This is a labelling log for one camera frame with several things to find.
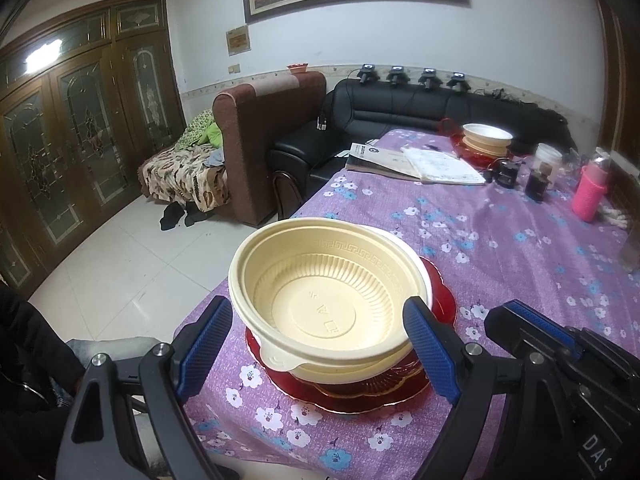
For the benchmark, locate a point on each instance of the purple floral tablecloth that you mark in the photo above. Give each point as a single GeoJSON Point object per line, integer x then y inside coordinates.
{"type": "Point", "coordinates": [500, 240]}

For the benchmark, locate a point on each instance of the clear glass bottle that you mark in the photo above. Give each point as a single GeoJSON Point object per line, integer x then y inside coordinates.
{"type": "Point", "coordinates": [632, 250]}

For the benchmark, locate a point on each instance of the green cloth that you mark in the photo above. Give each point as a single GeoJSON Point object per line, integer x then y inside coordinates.
{"type": "Point", "coordinates": [210, 135]}

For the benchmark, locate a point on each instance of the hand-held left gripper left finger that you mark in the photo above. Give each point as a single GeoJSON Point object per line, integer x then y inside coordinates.
{"type": "Point", "coordinates": [200, 352]}

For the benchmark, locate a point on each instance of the black leather sofa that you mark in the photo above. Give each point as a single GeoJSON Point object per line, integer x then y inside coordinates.
{"type": "Point", "coordinates": [390, 105]}

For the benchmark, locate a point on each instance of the black clothes on floor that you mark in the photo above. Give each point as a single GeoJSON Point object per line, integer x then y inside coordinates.
{"type": "Point", "coordinates": [172, 217]}

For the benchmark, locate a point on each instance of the red scalloped plate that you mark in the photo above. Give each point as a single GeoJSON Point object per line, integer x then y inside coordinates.
{"type": "Point", "coordinates": [300, 391]}

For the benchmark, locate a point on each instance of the open white notebook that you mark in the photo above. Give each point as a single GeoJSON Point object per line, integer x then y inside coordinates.
{"type": "Point", "coordinates": [440, 165]}

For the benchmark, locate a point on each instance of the white knit glove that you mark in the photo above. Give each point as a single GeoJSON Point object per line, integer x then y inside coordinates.
{"type": "Point", "coordinates": [615, 217]}

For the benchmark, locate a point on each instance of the wooden glass-door cabinet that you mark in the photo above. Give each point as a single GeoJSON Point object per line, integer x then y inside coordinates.
{"type": "Point", "coordinates": [75, 135]}

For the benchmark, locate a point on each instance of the pink knit-sleeved glass bottle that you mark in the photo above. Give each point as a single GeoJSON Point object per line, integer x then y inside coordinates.
{"type": "Point", "coordinates": [590, 195]}

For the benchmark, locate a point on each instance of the dark booklet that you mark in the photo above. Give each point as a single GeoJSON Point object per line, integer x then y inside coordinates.
{"type": "Point", "coordinates": [370, 160]}

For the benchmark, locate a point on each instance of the beige bowl in red basket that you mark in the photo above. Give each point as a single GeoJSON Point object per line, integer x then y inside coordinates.
{"type": "Point", "coordinates": [487, 135]}

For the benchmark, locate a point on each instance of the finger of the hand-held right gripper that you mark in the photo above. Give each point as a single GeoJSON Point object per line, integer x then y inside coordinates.
{"type": "Point", "coordinates": [602, 355]}
{"type": "Point", "coordinates": [505, 325]}

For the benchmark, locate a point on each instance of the small red dish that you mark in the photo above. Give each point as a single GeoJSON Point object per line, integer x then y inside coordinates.
{"type": "Point", "coordinates": [297, 67]}

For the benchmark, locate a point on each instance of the person's dark jacket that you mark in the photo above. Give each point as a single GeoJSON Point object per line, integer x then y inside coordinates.
{"type": "Point", "coordinates": [30, 360]}

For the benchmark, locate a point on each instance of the beige plastic bowl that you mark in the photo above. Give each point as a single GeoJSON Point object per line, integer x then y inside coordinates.
{"type": "Point", "coordinates": [320, 305]}

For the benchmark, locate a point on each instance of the dark glass jar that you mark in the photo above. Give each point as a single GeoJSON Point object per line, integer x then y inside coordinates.
{"type": "Point", "coordinates": [507, 175]}

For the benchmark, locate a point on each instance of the leaf-print blanket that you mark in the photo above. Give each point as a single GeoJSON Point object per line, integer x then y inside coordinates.
{"type": "Point", "coordinates": [175, 175]}

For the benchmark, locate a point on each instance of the small black camera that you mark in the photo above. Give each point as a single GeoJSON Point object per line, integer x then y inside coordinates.
{"type": "Point", "coordinates": [459, 82]}
{"type": "Point", "coordinates": [398, 75]}
{"type": "Point", "coordinates": [367, 72]}
{"type": "Point", "coordinates": [428, 78]}

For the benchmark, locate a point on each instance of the dark jar with cork lid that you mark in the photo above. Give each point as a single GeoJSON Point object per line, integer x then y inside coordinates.
{"type": "Point", "coordinates": [537, 185]}

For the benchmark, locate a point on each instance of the brown armchair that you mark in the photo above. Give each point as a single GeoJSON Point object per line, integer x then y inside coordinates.
{"type": "Point", "coordinates": [260, 150]}

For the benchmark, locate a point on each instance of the white plastic jar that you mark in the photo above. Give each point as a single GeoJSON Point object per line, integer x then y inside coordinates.
{"type": "Point", "coordinates": [550, 157]}

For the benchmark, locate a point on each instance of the small wall plaque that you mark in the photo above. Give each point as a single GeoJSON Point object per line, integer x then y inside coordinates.
{"type": "Point", "coordinates": [238, 41]}

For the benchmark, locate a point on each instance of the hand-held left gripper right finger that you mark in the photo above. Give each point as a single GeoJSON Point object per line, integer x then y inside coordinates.
{"type": "Point", "coordinates": [431, 352]}

